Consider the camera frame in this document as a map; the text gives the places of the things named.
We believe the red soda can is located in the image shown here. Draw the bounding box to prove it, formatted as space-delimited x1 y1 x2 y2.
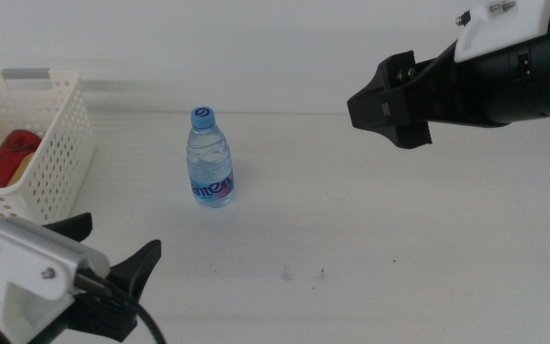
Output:
0 129 43 190

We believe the clear water bottle blue cap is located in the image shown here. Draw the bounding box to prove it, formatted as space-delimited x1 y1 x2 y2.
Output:
185 106 236 209

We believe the white perforated plastic basket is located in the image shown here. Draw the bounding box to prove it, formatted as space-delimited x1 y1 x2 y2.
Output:
0 70 96 226

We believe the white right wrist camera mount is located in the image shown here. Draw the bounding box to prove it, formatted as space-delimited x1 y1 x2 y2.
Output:
454 0 550 64

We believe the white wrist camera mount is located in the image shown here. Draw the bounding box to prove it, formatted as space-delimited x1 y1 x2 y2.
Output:
454 0 550 64
0 217 112 344

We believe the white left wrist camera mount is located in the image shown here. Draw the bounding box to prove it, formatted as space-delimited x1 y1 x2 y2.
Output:
0 217 112 344

